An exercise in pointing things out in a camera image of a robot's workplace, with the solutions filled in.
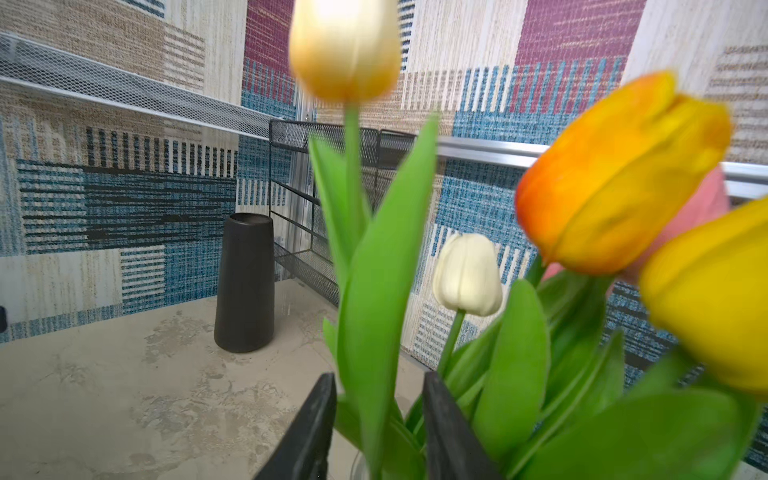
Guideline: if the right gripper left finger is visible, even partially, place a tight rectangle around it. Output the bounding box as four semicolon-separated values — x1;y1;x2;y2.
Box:
253;372;337;480

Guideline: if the black wire shelf rack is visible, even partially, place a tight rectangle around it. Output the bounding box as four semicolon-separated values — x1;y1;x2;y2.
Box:
267;118;418;308

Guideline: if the dark cylindrical vase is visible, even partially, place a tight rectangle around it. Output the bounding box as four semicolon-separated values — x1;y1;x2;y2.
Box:
214;212;275;353

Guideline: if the aluminium frame crossbar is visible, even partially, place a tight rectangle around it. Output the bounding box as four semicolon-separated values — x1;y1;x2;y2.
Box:
436;135;768;202

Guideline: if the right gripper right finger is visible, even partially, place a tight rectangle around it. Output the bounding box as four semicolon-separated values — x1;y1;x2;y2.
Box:
422;372;503;479

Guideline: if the white wire mesh basket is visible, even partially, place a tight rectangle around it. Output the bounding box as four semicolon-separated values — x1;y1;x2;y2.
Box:
1;32;276;140

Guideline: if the tulip bunch yellow orange pink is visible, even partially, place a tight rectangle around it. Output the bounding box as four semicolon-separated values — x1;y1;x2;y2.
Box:
406;70;767;479

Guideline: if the pink tulip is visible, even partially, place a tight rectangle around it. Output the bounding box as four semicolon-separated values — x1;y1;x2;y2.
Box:
515;158;730;280

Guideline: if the white tulip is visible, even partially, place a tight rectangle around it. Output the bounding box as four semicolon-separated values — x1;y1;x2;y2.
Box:
432;233;503;377

